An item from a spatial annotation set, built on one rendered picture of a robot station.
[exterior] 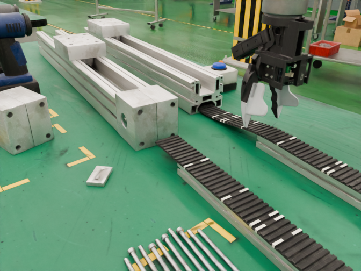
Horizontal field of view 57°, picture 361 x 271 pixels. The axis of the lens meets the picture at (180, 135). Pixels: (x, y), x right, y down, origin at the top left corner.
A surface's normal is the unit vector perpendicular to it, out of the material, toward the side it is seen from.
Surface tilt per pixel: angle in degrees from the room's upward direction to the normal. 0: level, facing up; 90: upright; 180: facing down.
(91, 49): 90
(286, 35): 90
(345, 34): 88
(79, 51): 90
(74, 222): 0
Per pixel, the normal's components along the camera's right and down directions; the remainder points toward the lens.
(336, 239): 0.01, -0.88
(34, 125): 0.78, 0.30
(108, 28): 0.53, 0.41
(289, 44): -0.85, 0.24
